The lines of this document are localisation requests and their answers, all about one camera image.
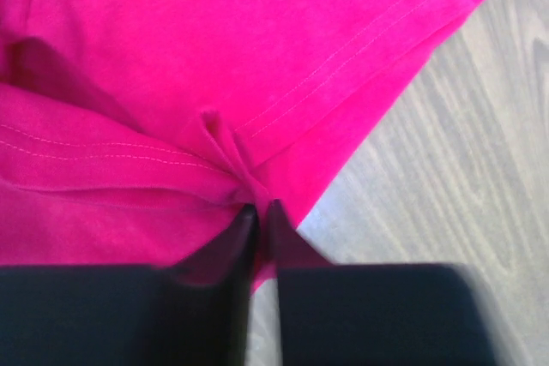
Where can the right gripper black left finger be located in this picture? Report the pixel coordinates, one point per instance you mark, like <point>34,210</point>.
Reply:
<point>194,312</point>

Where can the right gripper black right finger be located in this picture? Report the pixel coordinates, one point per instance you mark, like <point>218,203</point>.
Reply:
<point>434,313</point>

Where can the pink t shirt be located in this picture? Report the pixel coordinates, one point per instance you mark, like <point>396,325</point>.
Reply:
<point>132,131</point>

